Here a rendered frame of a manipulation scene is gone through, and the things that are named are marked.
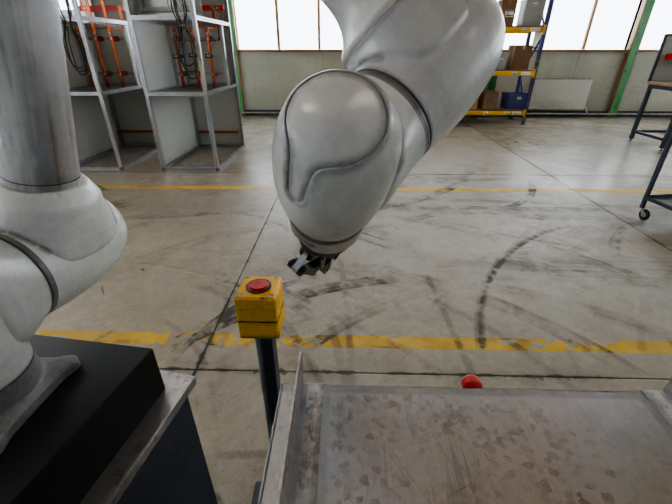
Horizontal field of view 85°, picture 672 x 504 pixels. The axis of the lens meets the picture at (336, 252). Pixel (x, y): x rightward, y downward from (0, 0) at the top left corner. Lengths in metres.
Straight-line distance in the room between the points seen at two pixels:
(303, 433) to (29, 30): 0.62
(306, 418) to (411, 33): 0.48
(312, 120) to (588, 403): 0.58
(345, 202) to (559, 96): 9.56
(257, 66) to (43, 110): 8.34
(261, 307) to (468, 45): 0.53
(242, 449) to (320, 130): 1.44
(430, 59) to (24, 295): 0.60
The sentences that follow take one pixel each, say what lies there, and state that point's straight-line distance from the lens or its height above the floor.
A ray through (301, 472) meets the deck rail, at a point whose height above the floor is 0.85.
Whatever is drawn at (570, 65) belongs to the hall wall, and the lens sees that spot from 9.89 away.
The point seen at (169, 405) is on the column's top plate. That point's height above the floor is 0.75.
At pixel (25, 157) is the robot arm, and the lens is 0.69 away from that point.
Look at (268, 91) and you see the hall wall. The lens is 8.93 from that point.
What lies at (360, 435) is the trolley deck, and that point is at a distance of 0.56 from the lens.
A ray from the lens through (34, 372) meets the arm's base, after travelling 0.72.
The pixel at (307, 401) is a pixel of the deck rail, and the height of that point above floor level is 0.85.
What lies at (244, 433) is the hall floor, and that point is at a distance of 1.63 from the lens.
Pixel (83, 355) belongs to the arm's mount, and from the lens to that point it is 0.79.
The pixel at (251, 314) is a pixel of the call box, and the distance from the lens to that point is 0.73.
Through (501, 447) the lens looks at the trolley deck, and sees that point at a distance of 0.59.
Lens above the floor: 1.31
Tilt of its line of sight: 29 degrees down
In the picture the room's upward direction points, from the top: straight up
